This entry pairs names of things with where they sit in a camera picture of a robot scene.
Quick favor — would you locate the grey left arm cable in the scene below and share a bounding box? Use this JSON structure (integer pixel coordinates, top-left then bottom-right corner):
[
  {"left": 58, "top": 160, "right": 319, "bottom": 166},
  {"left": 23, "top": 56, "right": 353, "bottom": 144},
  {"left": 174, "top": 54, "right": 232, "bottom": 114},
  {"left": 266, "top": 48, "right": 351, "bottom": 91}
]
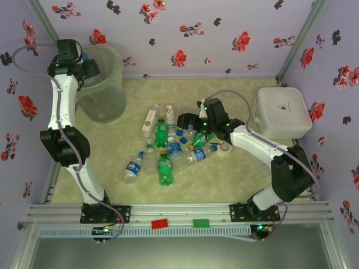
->
[{"left": 12, "top": 43, "right": 126, "bottom": 243}]

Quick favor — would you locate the black mounting plate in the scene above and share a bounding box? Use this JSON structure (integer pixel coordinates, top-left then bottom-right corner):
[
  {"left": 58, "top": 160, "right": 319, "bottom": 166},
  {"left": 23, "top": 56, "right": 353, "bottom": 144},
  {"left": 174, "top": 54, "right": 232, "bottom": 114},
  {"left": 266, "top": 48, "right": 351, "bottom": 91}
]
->
[
  {"left": 80, "top": 204, "right": 132, "bottom": 224},
  {"left": 229, "top": 203, "right": 281, "bottom": 224}
]

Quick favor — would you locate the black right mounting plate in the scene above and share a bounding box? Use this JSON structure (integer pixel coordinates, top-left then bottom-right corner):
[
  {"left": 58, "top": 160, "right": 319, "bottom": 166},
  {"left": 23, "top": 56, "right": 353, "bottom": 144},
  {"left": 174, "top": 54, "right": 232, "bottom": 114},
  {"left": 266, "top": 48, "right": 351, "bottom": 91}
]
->
[{"left": 229, "top": 203, "right": 281, "bottom": 224}]

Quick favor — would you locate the red plastic block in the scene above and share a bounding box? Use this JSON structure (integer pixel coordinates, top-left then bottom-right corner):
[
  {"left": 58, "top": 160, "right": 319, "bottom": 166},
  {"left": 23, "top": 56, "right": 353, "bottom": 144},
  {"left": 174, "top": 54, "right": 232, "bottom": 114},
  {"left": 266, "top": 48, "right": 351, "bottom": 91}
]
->
[{"left": 151, "top": 218, "right": 169, "bottom": 230}]

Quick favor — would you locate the white tape roll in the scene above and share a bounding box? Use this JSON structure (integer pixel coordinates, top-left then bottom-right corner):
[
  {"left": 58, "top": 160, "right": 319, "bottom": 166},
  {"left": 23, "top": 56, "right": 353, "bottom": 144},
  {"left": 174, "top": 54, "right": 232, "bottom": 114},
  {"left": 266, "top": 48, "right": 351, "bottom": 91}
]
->
[{"left": 218, "top": 142, "right": 233, "bottom": 157}]

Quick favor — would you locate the grey right arm cable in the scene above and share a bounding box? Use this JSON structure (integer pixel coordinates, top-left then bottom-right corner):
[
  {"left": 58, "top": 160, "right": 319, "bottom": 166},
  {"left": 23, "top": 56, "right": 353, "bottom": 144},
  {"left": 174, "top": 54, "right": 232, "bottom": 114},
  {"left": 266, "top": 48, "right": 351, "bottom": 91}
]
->
[{"left": 207, "top": 89, "right": 320, "bottom": 243}]

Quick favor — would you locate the aluminium corner post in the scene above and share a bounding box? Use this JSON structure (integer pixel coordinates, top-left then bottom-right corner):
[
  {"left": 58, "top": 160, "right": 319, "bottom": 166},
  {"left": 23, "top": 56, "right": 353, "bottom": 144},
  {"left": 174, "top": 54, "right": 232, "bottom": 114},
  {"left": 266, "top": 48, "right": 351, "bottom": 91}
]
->
[
  {"left": 26, "top": 0, "right": 68, "bottom": 55},
  {"left": 276, "top": 0, "right": 329, "bottom": 85}
]

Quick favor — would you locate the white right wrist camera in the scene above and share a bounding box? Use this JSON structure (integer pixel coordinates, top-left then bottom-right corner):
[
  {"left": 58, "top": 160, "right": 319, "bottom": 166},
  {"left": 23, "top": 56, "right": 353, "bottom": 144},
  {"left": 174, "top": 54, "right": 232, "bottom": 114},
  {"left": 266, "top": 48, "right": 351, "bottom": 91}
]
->
[{"left": 196, "top": 98, "right": 208, "bottom": 119}]

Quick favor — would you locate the grey metal sheet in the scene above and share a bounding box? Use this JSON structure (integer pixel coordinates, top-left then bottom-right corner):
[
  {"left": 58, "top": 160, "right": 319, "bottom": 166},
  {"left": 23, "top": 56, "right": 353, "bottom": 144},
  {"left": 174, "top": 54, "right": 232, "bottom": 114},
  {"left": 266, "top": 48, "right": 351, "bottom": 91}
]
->
[{"left": 26, "top": 236, "right": 333, "bottom": 269}]

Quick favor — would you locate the left circuit board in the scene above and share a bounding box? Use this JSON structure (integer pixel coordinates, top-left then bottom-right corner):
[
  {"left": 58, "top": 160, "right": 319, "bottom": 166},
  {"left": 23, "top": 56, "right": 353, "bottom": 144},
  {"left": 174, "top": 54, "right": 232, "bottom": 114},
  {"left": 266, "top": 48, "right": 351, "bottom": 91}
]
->
[{"left": 91, "top": 225, "right": 120, "bottom": 240}]

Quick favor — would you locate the circuit board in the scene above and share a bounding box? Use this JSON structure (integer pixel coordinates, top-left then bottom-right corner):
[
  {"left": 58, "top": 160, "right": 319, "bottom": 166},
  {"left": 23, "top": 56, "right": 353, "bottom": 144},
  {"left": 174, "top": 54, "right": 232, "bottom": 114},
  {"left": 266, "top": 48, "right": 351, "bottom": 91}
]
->
[
  {"left": 91, "top": 225, "right": 120, "bottom": 240},
  {"left": 254, "top": 224, "right": 274, "bottom": 239}
]

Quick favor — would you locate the green bottle yellow cap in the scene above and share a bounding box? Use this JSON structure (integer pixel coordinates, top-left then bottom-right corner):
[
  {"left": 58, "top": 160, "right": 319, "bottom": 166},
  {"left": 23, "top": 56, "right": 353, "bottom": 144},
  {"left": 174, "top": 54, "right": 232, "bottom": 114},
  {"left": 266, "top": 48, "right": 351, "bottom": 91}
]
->
[
  {"left": 154, "top": 115, "right": 169, "bottom": 149},
  {"left": 157, "top": 150, "right": 175, "bottom": 187},
  {"left": 187, "top": 131, "right": 217, "bottom": 151}
]

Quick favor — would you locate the right circuit board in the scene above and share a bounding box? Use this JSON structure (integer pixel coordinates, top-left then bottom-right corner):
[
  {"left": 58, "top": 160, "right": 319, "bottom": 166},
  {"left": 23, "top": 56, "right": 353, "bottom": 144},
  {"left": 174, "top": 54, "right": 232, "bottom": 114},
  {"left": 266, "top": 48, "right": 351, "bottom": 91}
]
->
[{"left": 254, "top": 224, "right": 274, "bottom": 239}]

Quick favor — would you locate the translucent green plastic bin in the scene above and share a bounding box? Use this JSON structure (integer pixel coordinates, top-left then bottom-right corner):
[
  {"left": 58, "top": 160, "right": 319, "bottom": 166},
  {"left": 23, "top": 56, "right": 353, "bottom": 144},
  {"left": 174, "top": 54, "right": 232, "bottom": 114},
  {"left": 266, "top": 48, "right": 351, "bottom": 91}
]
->
[{"left": 71, "top": 44, "right": 127, "bottom": 124}]

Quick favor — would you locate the clear Pepsi bottle blue cap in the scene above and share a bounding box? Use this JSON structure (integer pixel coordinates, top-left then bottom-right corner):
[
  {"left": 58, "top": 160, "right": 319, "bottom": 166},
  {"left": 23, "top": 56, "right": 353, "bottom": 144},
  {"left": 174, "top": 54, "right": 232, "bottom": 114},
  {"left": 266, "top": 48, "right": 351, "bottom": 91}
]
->
[{"left": 122, "top": 151, "right": 145, "bottom": 184}]

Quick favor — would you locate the white plastic lidded box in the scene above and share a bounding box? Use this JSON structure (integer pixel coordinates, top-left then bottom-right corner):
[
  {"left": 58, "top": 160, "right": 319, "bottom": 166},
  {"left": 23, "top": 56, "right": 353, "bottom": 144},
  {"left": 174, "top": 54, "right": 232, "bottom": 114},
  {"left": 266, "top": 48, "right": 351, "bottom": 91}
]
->
[{"left": 254, "top": 87, "right": 314, "bottom": 140}]

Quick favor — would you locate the clear bottle green cap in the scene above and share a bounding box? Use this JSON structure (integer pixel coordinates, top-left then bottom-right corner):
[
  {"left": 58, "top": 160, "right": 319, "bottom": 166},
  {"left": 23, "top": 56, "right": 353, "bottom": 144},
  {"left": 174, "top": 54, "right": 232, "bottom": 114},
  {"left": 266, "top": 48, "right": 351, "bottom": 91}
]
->
[{"left": 143, "top": 139, "right": 158, "bottom": 176}]

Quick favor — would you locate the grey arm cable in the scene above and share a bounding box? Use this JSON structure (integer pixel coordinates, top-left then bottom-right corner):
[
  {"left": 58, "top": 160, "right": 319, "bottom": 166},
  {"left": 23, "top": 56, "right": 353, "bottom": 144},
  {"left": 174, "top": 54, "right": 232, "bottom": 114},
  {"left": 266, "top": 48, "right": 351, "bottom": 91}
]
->
[
  {"left": 207, "top": 89, "right": 320, "bottom": 243},
  {"left": 12, "top": 43, "right": 126, "bottom": 243}
]

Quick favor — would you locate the bluish clear bottle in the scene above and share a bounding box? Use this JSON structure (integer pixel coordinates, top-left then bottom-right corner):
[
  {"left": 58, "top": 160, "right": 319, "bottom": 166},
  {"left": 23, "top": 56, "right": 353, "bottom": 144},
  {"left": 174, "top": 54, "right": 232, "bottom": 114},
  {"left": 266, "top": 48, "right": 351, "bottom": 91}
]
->
[{"left": 179, "top": 123, "right": 201, "bottom": 144}]

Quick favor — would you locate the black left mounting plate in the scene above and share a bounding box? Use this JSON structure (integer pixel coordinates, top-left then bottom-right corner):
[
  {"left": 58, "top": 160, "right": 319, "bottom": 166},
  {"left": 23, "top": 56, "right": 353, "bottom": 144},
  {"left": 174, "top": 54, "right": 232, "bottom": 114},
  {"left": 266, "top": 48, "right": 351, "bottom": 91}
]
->
[{"left": 80, "top": 204, "right": 132, "bottom": 224}]

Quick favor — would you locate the thin plastic bin liner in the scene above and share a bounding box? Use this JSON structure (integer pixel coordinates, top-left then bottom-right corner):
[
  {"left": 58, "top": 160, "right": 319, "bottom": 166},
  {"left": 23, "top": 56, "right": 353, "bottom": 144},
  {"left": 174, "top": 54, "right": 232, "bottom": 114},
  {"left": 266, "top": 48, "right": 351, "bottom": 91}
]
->
[{"left": 78, "top": 44, "right": 124, "bottom": 93}]

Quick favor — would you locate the clear bottle yellow white label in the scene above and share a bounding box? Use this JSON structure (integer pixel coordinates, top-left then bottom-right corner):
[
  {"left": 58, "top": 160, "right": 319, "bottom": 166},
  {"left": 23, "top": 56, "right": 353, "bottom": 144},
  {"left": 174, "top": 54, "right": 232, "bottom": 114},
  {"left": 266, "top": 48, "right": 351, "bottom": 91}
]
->
[{"left": 140, "top": 103, "right": 160, "bottom": 141}]

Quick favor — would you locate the white slotted cable duct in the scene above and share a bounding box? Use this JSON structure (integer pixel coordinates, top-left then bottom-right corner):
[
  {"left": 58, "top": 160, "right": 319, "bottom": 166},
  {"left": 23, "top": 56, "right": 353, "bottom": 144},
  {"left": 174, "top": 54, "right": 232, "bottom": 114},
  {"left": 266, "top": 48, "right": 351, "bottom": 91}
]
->
[{"left": 38, "top": 226, "right": 252, "bottom": 238}]

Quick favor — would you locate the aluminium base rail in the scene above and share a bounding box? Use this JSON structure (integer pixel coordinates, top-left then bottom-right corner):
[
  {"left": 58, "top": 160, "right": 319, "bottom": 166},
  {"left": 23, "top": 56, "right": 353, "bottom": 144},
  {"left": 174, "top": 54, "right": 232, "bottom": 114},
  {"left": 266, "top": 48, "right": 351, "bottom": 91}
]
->
[{"left": 27, "top": 203, "right": 336, "bottom": 225}]

